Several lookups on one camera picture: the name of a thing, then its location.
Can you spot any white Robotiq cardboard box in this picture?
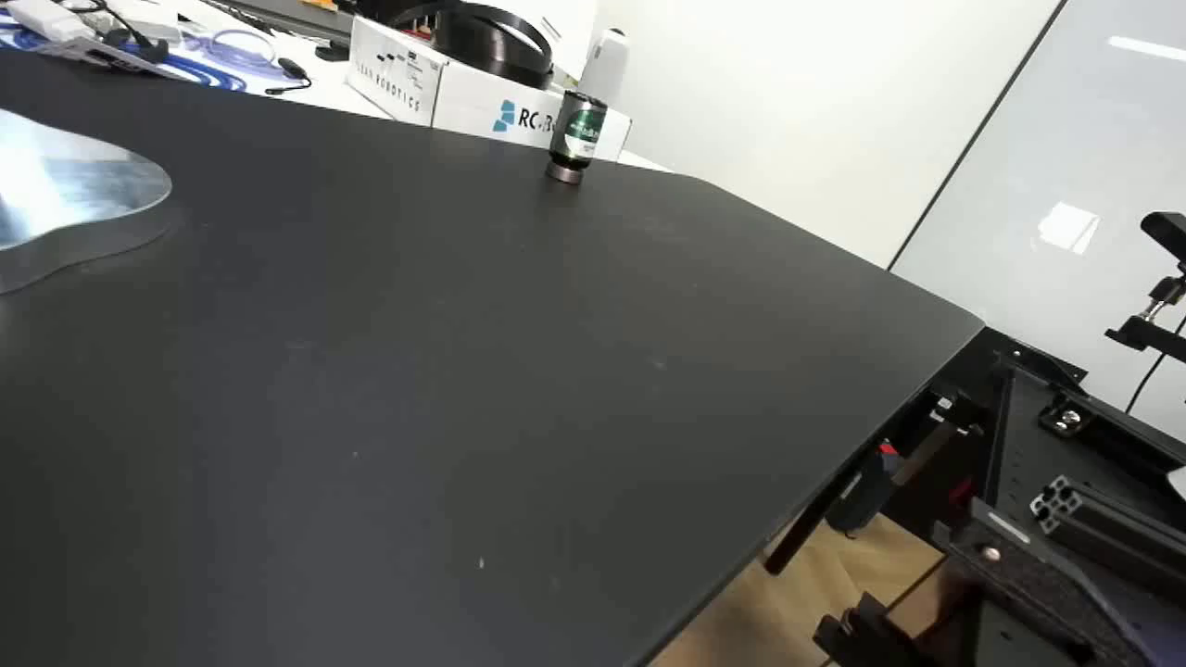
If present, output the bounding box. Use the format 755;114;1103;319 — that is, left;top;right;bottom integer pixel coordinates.
343;0;595;148

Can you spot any black optical breadboard base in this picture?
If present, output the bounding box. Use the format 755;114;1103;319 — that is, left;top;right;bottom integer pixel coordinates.
814;332;1186;667

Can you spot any white bottle behind box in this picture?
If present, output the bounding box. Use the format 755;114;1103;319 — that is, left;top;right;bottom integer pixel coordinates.
582;25;629;102

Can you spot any blue plastic packaging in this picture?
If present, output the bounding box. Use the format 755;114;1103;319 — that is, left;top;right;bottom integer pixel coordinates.
0;12;313;96

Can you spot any black camera stand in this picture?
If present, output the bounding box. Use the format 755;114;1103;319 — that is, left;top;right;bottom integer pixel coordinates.
1111;211;1186;364

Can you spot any green medicine bottle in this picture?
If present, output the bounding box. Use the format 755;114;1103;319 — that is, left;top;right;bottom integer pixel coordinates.
550;93;607;184

